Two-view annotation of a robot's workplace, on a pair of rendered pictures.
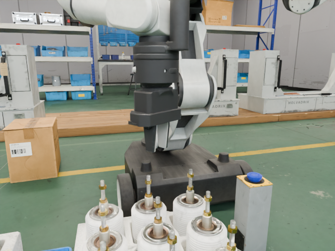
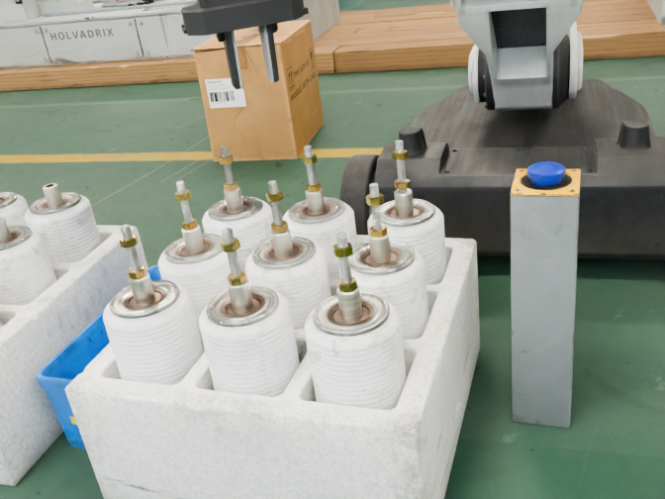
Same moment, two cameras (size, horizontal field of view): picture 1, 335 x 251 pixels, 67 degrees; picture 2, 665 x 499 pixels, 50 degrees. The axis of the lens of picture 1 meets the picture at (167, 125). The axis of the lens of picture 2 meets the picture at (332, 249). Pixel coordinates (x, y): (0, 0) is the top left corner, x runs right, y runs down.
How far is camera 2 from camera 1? 0.47 m
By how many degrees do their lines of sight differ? 36
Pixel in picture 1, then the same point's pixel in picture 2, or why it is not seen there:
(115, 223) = (242, 231)
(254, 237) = (534, 318)
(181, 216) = not seen: hidden behind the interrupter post
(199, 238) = not seen: hidden behind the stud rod
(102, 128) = (452, 49)
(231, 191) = (632, 231)
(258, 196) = (538, 220)
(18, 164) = (224, 124)
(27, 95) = not seen: outside the picture
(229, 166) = (637, 161)
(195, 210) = (396, 233)
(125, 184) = (353, 175)
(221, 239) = (387, 284)
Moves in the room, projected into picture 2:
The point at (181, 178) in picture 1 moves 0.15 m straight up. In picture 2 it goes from (485, 176) to (482, 83)
